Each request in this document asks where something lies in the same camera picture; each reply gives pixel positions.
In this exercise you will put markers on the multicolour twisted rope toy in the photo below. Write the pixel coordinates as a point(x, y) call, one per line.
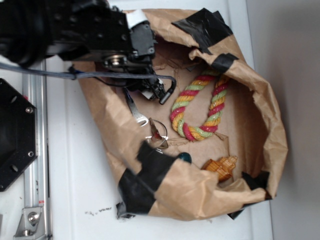
point(197, 111)

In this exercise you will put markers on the metal corner bracket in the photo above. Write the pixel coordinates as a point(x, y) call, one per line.
point(31, 225)

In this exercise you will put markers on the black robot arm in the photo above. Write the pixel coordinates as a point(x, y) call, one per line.
point(83, 31)

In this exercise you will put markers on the brown paper bag bin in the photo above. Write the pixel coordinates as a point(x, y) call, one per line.
point(160, 184)

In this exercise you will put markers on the aluminium extrusion rail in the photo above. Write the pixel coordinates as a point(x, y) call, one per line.
point(36, 176)

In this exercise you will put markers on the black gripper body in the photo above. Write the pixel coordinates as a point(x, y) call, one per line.
point(126, 45)

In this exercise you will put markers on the dark brown small key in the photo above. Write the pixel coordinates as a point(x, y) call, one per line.
point(155, 133)

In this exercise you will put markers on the black octagonal mount plate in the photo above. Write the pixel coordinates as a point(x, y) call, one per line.
point(17, 134)

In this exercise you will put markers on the orange wicker object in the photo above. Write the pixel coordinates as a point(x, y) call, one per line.
point(223, 167)

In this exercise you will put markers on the dark green capsule object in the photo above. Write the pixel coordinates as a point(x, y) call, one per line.
point(185, 157)

